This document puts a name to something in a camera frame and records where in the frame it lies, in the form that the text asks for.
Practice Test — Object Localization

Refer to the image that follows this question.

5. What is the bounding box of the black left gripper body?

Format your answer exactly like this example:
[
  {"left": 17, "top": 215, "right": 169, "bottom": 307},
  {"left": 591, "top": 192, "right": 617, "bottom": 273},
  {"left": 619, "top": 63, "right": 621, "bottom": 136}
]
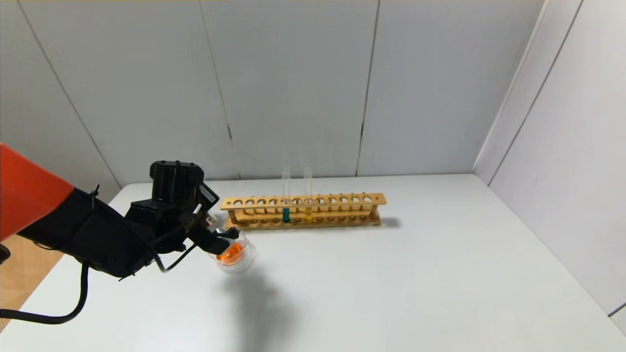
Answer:
[{"left": 187, "top": 183, "right": 220, "bottom": 242}]

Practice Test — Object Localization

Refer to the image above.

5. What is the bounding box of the wooden test tube rack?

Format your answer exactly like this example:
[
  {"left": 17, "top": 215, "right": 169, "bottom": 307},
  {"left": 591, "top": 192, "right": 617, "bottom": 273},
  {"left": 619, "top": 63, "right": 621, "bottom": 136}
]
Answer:
[{"left": 221, "top": 193, "right": 387, "bottom": 230}]

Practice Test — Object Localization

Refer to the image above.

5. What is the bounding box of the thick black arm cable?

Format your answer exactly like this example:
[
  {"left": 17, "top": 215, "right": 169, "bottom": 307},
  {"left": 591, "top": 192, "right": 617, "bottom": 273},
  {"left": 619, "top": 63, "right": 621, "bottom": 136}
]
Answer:
[{"left": 0, "top": 264, "right": 89, "bottom": 325}]

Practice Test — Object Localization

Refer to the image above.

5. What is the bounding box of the clear glass petri dish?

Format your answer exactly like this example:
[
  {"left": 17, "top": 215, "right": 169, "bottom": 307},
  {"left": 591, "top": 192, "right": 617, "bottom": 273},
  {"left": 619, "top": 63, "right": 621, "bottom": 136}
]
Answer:
[{"left": 210, "top": 229, "right": 257, "bottom": 274}]

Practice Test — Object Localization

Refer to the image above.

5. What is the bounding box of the teal pigment test tube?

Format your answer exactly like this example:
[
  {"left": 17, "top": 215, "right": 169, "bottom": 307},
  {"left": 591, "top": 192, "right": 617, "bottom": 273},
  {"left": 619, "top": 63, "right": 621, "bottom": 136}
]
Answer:
[{"left": 282, "top": 167, "right": 291, "bottom": 224}]

